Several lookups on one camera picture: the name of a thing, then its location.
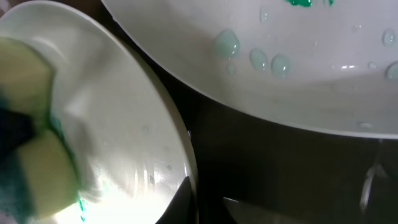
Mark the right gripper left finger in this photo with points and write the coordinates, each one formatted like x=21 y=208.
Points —
x=181 y=209

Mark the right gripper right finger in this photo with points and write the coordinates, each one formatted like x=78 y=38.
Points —
x=247 y=213

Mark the white plate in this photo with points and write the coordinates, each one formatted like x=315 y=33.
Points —
x=325 y=66
x=125 y=137

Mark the green yellow sponge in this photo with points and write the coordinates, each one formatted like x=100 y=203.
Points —
x=37 y=176

